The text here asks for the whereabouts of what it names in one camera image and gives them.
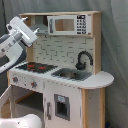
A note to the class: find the grey toy sink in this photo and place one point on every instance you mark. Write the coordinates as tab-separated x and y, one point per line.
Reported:
71	74

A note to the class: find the black toy stovetop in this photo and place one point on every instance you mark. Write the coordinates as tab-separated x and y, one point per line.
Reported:
36	67

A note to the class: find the grey range hood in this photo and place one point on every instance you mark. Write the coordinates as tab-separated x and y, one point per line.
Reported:
40	25

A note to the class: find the white toy microwave door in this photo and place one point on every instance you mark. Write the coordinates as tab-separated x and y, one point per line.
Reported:
70	24

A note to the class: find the white oven door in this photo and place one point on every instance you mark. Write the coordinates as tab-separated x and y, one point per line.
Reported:
5	104

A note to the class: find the right stove knob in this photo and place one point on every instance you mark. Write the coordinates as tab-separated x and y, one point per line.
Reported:
33	84

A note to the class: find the wooden toy kitchen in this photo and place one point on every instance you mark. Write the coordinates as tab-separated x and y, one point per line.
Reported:
62	52

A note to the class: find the stove knob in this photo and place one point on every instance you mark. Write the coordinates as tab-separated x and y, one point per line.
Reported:
33	84
15	79

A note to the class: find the left stove knob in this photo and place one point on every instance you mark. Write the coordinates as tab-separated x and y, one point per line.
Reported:
15	79

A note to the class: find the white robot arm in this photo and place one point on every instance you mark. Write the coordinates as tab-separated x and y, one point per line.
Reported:
9	47

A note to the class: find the black toy faucet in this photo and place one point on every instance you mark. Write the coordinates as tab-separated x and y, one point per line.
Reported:
80	64

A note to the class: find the white cabinet door with dispenser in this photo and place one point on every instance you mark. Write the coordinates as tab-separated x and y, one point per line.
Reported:
62	106

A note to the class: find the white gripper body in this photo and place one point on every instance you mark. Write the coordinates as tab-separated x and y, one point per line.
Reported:
17	27

